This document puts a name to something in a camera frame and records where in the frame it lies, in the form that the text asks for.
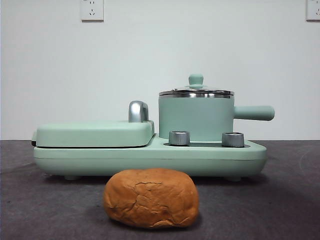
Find glass pot lid green knob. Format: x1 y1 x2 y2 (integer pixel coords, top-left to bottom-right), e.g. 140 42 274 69
158 73 235 98

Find brown potato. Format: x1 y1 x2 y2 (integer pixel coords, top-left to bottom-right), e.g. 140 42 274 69
103 167 200 229

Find silver control knob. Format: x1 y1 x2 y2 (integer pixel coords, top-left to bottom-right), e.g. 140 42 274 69
221 131 245 148
168 130 191 146

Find mint green breakfast machine base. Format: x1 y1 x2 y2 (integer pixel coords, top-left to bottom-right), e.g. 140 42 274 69
33 133 268 181

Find mint green handled pot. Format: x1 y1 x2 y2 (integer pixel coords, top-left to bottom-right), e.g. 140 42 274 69
158 91 276 142

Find green griddle cover silver handle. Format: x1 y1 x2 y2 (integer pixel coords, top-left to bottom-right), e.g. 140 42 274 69
31 100 156 148

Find white wall socket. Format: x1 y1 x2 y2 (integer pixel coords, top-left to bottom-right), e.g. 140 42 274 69
80 0 105 22
305 0 320 22

